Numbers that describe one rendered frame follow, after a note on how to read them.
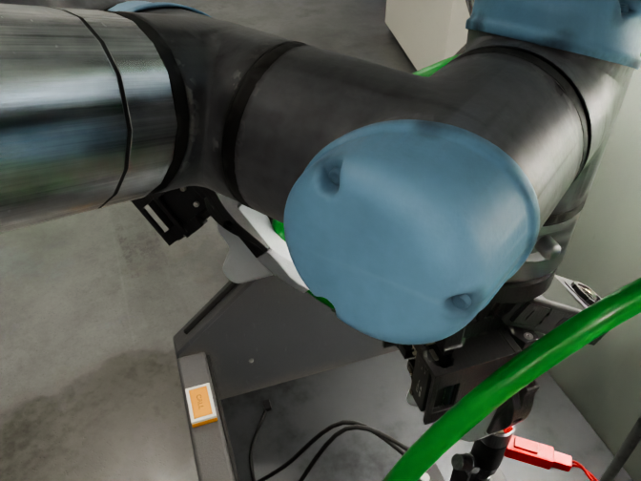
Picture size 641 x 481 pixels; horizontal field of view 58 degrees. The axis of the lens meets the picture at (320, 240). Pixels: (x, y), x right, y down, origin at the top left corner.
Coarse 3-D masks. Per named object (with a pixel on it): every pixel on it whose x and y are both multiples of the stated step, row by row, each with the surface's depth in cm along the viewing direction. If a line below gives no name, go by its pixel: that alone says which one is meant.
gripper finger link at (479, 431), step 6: (492, 414) 42; (486, 420) 43; (480, 426) 43; (486, 426) 43; (468, 432) 44; (474, 432) 44; (480, 432) 44; (486, 432) 43; (462, 438) 48; (468, 438) 46; (474, 438) 45; (480, 438) 45
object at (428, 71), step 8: (456, 56) 37; (432, 64) 38; (440, 64) 37; (416, 72) 38; (424, 72) 37; (432, 72) 37; (272, 224) 47; (280, 224) 46; (280, 232) 46; (328, 304) 51
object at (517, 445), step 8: (512, 440) 50; (520, 440) 50; (528, 440) 50; (512, 448) 50; (520, 448) 50; (528, 448) 50; (536, 448) 50; (544, 448) 50; (552, 448) 50; (512, 456) 50; (520, 456) 50; (528, 456) 49; (536, 456) 49; (544, 456) 49; (552, 456) 49; (560, 456) 49; (568, 456) 49; (536, 464) 50; (544, 464) 49; (552, 464) 49; (560, 464) 49; (568, 464) 49
